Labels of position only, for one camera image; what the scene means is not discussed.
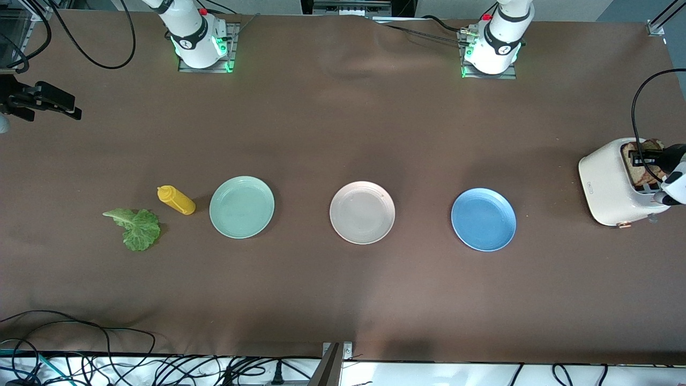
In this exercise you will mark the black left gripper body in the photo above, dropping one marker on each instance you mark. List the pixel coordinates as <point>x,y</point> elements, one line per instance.
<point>671,157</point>

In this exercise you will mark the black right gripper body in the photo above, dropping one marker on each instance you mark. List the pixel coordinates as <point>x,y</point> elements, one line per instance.
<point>15,99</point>

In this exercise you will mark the green lettuce leaf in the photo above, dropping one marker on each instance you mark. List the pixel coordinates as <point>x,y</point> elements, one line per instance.
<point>140,230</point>

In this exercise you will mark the blue plate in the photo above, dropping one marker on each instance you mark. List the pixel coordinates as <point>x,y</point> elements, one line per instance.
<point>482,220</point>

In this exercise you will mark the mint green plate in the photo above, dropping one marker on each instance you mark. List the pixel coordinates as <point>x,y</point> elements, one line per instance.
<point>241,209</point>

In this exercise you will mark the beige plate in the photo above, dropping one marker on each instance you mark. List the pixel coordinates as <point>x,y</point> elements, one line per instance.
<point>362,214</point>

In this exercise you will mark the cream white toaster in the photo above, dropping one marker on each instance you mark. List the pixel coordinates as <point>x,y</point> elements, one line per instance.
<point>605,187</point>

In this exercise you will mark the metal equipment rack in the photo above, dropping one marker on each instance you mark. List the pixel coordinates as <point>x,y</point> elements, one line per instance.
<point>16,21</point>

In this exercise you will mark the yellow mustard squeeze bottle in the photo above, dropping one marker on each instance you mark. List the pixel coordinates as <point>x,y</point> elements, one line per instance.
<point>179,202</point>

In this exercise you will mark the black electronics box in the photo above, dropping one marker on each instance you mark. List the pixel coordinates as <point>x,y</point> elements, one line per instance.
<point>321,6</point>

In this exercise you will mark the black power plug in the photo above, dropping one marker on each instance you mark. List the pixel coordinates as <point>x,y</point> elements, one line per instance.
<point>277,375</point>

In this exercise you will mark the aluminium frame profile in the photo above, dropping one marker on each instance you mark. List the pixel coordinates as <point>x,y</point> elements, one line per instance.
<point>655,28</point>

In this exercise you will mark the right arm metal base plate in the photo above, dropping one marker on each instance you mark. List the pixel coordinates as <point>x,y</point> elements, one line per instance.
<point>231,51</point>

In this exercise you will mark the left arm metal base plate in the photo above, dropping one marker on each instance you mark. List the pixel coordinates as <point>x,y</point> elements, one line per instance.
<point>482,76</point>

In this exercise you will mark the grey metal bracket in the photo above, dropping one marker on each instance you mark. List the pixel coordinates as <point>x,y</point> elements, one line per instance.
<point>332,370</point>

